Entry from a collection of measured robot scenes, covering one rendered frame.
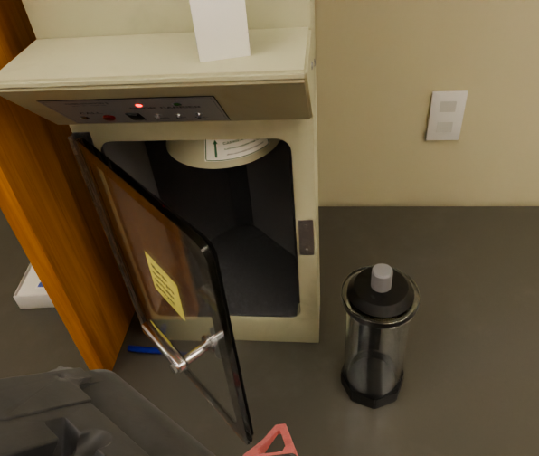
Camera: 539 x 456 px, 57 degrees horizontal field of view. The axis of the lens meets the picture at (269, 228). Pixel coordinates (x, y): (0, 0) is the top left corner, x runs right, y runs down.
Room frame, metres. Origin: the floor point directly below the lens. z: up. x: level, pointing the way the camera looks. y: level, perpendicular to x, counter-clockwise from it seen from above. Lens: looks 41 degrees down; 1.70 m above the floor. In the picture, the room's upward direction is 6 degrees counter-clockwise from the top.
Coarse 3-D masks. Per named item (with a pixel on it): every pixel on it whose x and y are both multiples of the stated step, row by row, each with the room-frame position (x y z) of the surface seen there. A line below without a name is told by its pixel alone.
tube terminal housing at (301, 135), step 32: (32, 0) 0.60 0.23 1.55; (64, 0) 0.59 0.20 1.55; (96, 0) 0.59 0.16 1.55; (128, 0) 0.58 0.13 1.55; (160, 0) 0.58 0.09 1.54; (256, 0) 0.56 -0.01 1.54; (288, 0) 0.55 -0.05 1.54; (64, 32) 0.60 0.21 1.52; (96, 32) 0.59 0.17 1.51; (128, 32) 0.58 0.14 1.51; (160, 32) 0.58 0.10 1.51; (192, 32) 0.57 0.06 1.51; (96, 128) 0.60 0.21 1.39; (128, 128) 0.59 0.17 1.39; (160, 128) 0.58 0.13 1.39; (192, 128) 0.58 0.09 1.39; (224, 128) 0.57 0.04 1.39; (256, 128) 0.56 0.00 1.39; (288, 128) 0.55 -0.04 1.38; (256, 320) 0.57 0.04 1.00; (288, 320) 0.56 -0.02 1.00
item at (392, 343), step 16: (352, 272) 0.50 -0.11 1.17; (400, 272) 0.49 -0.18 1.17; (416, 288) 0.46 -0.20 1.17; (352, 304) 0.44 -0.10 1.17; (416, 304) 0.43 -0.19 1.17; (352, 320) 0.44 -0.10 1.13; (368, 320) 0.42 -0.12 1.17; (384, 320) 0.41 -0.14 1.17; (400, 320) 0.41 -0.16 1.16; (352, 336) 0.44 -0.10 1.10; (368, 336) 0.42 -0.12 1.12; (384, 336) 0.42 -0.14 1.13; (400, 336) 0.42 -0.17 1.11; (352, 352) 0.44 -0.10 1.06; (368, 352) 0.42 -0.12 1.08; (384, 352) 0.42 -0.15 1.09; (400, 352) 0.42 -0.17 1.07; (352, 368) 0.44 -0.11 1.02; (368, 368) 0.42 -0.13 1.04; (384, 368) 0.42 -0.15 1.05; (400, 368) 0.43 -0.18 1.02; (352, 384) 0.44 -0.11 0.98; (368, 384) 0.42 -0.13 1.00; (384, 384) 0.42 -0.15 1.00
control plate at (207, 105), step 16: (192, 96) 0.48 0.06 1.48; (208, 96) 0.48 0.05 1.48; (64, 112) 0.53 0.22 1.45; (80, 112) 0.53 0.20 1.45; (96, 112) 0.53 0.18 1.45; (112, 112) 0.53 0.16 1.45; (128, 112) 0.52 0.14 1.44; (144, 112) 0.52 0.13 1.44; (160, 112) 0.52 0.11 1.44; (176, 112) 0.52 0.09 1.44; (192, 112) 0.52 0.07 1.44; (208, 112) 0.51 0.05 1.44; (224, 112) 0.51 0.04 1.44
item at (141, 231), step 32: (96, 160) 0.53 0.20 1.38; (128, 192) 0.47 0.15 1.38; (128, 224) 0.50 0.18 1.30; (160, 224) 0.41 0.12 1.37; (128, 256) 0.54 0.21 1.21; (160, 256) 0.44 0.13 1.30; (192, 256) 0.37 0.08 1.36; (192, 288) 0.38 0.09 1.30; (160, 320) 0.51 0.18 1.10; (192, 320) 0.40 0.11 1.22; (224, 320) 0.34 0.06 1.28; (224, 352) 0.35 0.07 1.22; (224, 384) 0.37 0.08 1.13; (224, 416) 0.39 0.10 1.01
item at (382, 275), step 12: (384, 264) 0.47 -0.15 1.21; (360, 276) 0.48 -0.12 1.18; (372, 276) 0.46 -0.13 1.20; (384, 276) 0.45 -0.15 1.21; (396, 276) 0.47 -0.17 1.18; (348, 288) 0.47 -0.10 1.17; (360, 288) 0.46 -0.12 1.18; (372, 288) 0.46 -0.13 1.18; (384, 288) 0.45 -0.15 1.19; (396, 288) 0.45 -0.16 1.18; (408, 288) 0.45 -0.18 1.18; (360, 300) 0.44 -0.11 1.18; (372, 300) 0.44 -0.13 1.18; (384, 300) 0.43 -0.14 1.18; (396, 300) 0.43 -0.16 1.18; (408, 300) 0.43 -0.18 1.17; (372, 312) 0.42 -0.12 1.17; (384, 312) 0.42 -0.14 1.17; (396, 312) 0.42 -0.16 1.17
